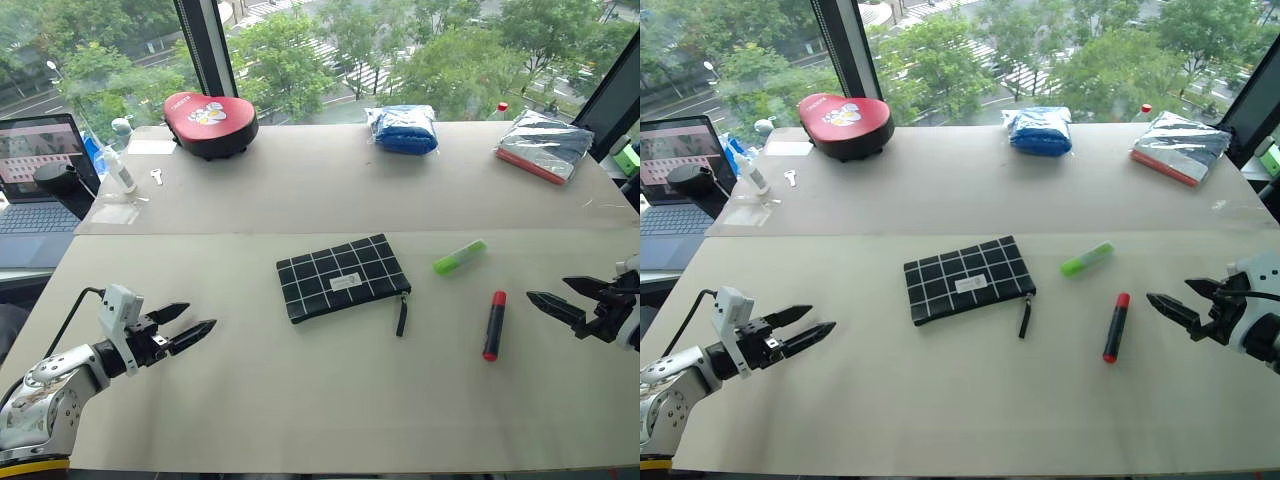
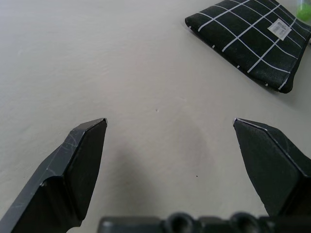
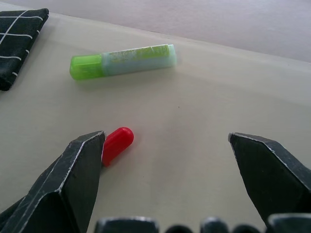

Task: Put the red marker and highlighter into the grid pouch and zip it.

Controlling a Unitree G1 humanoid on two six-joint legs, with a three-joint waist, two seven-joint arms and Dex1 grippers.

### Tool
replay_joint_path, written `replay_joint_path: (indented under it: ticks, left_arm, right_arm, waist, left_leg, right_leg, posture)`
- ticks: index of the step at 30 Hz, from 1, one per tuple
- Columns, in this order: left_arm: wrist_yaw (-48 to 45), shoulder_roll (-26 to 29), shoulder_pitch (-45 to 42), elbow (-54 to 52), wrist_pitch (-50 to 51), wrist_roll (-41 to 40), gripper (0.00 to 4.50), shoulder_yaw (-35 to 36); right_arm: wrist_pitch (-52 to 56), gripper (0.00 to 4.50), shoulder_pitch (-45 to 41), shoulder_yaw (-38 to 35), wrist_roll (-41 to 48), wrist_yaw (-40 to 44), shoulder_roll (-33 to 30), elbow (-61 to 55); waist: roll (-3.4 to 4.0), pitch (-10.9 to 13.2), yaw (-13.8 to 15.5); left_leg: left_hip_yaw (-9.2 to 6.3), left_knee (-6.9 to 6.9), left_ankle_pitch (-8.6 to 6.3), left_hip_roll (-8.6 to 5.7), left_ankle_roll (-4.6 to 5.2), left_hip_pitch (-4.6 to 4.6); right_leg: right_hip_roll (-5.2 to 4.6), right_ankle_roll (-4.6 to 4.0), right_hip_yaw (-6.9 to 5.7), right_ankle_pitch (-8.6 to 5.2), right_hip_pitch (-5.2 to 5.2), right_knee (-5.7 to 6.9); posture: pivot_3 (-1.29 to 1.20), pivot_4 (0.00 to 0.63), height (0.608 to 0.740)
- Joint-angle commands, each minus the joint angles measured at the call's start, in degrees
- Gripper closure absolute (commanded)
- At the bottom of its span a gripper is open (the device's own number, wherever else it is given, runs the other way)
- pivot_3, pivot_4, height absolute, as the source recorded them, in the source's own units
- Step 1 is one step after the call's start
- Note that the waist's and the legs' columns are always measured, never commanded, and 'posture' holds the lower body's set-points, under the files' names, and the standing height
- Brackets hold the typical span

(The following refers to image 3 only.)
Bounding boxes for red pen cap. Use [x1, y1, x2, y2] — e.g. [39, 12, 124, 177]
[102, 126, 135, 167]

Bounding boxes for green capped glue stick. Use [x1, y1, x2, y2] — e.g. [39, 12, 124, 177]
[69, 43, 177, 81]

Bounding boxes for black grid-pattern pouch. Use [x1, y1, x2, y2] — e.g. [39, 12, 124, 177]
[0, 8, 50, 92]

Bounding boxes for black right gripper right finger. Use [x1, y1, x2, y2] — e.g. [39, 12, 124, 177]
[227, 132, 311, 233]

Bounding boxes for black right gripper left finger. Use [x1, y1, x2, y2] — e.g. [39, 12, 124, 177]
[0, 131, 107, 233]

